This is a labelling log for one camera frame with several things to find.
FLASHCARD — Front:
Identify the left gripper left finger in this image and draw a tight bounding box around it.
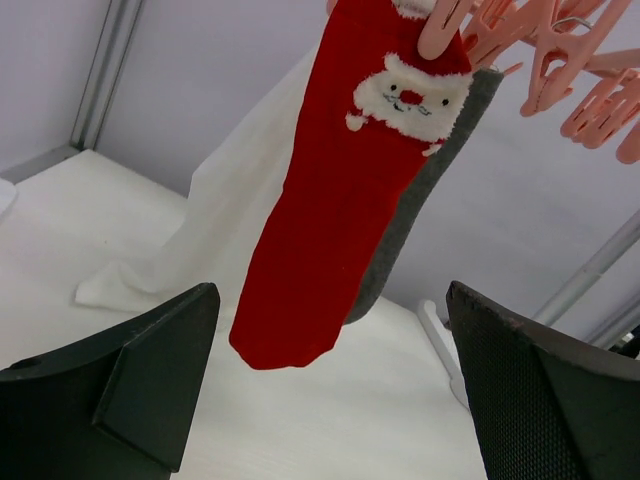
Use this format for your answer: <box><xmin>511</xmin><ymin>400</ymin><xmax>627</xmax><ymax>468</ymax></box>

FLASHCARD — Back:
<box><xmin>1</xmin><ymin>283</ymin><xmax>220</xmax><ymax>479</ymax></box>

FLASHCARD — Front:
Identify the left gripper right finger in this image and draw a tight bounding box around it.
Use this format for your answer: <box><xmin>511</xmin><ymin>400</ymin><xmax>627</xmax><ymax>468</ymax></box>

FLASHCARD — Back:
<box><xmin>446</xmin><ymin>281</ymin><xmax>639</xmax><ymax>480</ymax></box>

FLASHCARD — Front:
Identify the dark grey sock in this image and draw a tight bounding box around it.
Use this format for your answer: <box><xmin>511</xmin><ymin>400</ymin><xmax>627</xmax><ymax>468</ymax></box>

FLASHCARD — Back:
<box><xmin>346</xmin><ymin>68</ymin><xmax>505</xmax><ymax>324</ymax></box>

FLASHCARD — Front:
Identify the red santa sock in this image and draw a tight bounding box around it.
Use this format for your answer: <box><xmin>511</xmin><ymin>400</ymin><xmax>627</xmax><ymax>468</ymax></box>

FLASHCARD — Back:
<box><xmin>229</xmin><ymin>0</ymin><xmax>472</xmax><ymax>370</ymax></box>

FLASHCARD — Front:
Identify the pink round clip hanger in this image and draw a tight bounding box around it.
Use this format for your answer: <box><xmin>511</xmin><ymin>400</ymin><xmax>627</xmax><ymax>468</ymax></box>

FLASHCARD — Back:
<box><xmin>393</xmin><ymin>1</ymin><xmax>639</xmax><ymax>164</ymax></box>

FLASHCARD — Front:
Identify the white sock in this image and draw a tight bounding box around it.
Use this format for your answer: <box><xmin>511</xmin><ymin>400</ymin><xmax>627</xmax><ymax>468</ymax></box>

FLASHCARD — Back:
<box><xmin>75</xmin><ymin>50</ymin><xmax>317</xmax><ymax>315</ymax></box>

